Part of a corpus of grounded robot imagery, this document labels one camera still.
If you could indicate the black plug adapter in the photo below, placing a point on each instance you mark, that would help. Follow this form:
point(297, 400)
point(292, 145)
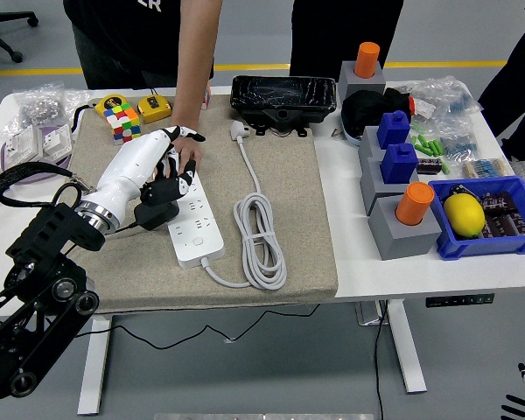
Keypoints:
point(155, 216)

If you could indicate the black table control panel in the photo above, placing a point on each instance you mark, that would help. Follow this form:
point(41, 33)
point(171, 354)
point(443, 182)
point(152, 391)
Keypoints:
point(459, 300)

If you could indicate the black cloth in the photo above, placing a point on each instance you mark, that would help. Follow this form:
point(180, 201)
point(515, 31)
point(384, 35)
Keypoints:
point(372, 107)

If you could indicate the black film-wrapped device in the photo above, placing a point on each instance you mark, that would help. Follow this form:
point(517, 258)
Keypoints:
point(284, 94)

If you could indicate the clear bag of tan resistors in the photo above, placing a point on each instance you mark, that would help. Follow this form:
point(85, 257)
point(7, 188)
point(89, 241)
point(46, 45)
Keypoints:
point(485, 167)

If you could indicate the square yellow tape measure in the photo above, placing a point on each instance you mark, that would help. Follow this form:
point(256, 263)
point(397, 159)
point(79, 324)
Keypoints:
point(155, 111)

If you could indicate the clear bag of metal nuts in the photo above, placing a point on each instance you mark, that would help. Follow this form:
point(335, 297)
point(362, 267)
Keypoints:
point(39, 109)

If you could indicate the black office chair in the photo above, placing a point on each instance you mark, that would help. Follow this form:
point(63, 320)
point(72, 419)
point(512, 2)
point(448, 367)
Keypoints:
point(31, 19)

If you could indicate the person's left forearm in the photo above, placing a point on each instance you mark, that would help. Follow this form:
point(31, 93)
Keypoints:
point(197, 65)

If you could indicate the dark brown capacitor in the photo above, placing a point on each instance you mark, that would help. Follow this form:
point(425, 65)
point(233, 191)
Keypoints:
point(507, 225)
point(499, 202)

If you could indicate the blue block with knob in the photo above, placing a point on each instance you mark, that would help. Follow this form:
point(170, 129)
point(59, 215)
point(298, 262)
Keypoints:
point(393, 129)
point(398, 164)

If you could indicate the grey-brown mat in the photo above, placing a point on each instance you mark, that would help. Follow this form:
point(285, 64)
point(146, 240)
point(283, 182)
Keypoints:
point(297, 219)

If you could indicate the clear bag of blue resistors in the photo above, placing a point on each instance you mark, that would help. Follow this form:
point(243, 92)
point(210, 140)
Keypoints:
point(459, 142)

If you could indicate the white socket box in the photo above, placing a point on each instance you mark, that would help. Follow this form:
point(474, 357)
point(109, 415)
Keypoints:
point(58, 140)
point(22, 146)

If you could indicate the grey square block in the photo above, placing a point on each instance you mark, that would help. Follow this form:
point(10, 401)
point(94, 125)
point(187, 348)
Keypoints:
point(367, 142)
point(372, 184)
point(402, 242)
point(361, 85)

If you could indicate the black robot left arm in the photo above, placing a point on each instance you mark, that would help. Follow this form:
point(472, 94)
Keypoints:
point(52, 232)

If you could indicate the dark printed capacitor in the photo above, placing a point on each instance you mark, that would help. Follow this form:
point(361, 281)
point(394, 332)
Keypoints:
point(429, 166)

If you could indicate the small black clip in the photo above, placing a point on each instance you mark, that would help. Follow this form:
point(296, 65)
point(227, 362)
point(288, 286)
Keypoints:
point(457, 190)

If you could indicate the red white labelled item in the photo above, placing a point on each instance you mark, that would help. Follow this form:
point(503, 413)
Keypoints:
point(422, 108)

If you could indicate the orange cylinder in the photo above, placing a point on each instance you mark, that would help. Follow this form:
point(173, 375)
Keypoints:
point(413, 203)
point(367, 59)

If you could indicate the purple tray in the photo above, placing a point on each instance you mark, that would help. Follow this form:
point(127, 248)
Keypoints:
point(2, 158)

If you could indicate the small green cylinder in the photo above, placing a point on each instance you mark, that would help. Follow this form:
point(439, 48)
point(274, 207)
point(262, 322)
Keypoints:
point(415, 143)
point(425, 144)
point(436, 148)
point(445, 165)

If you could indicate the large clear bag of resistors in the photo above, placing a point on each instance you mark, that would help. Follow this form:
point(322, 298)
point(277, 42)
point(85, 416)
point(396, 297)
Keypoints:
point(450, 98)

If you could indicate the grey under-table box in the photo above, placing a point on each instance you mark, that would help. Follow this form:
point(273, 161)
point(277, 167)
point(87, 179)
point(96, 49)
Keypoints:
point(367, 315)

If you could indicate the white table leg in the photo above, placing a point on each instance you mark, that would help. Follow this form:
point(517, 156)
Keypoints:
point(404, 350)
point(94, 372)

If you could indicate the colourful puzzle cube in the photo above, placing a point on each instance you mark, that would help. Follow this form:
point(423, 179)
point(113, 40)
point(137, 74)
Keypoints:
point(122, 124)
point(207, 96)

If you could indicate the yellow lemon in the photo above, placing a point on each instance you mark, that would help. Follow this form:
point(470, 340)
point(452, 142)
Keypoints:
point(464, 216)

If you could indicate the white power strip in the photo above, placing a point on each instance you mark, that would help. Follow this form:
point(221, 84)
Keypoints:
point(201, 227)

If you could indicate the white blue round dish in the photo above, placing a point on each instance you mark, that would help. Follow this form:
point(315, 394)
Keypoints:
point(352, 139)

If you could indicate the round yellow tape measure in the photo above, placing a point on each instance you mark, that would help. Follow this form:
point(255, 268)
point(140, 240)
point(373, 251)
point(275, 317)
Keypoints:
point(109, 101)

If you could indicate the person's left hand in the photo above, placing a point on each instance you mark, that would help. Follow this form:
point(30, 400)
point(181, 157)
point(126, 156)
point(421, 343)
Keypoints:
point(190, 151)

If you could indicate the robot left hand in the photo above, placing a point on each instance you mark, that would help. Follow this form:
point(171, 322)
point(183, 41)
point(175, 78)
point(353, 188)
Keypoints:
point(131, 166)

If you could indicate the blue plastic bin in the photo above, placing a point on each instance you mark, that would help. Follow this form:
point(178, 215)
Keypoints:
point(485, 248)

